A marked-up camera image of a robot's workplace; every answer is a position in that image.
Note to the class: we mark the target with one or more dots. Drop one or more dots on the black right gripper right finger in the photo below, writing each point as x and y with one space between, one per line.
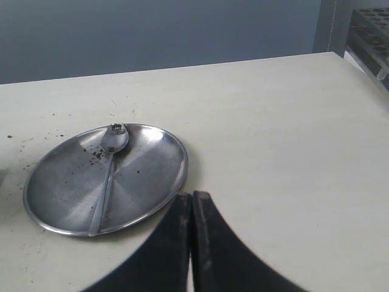
221 261

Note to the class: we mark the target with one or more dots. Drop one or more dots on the round stainless steel plate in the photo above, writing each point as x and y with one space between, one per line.
62 190

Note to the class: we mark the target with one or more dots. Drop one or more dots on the stainless steel spork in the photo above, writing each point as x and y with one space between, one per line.
114 140

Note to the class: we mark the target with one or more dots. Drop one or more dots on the grey metal frame post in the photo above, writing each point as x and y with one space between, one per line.
332 27

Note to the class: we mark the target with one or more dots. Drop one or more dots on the metal test tube rack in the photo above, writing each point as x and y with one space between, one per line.
367 41

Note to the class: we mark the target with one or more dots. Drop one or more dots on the clear test tube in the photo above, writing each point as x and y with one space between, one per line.
382 74

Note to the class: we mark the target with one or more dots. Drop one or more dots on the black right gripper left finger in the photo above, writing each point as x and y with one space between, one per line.
161 262

